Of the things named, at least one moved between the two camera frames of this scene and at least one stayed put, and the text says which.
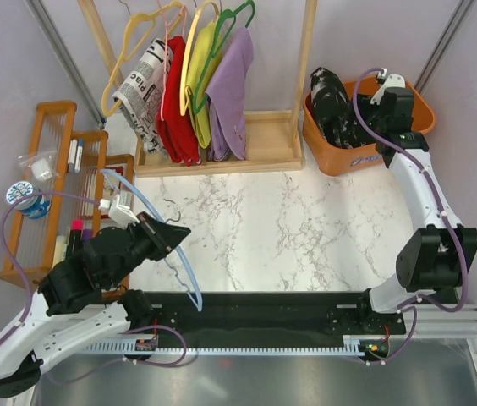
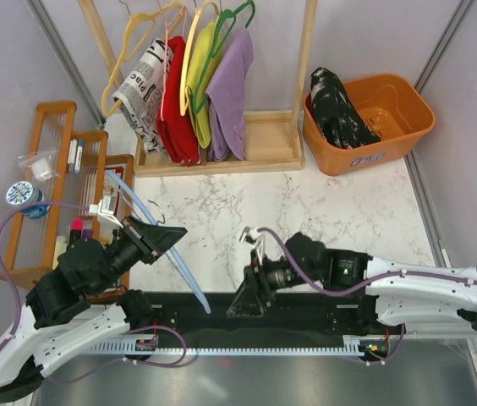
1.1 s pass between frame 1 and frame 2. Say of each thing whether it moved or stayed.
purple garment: stayed
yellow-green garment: stayed
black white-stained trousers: stayed
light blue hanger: moved
